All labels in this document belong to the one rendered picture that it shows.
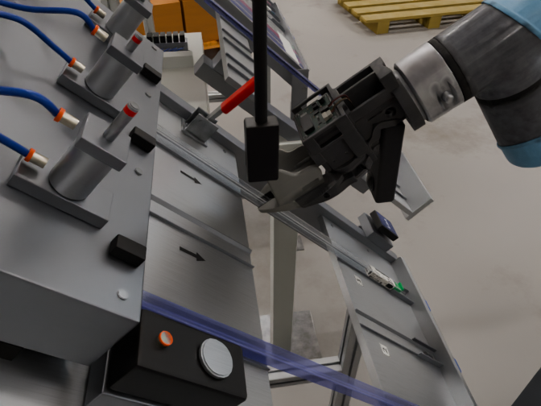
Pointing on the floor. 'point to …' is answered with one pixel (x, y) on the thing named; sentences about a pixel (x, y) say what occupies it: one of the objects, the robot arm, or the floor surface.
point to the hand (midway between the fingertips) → (270, 202)
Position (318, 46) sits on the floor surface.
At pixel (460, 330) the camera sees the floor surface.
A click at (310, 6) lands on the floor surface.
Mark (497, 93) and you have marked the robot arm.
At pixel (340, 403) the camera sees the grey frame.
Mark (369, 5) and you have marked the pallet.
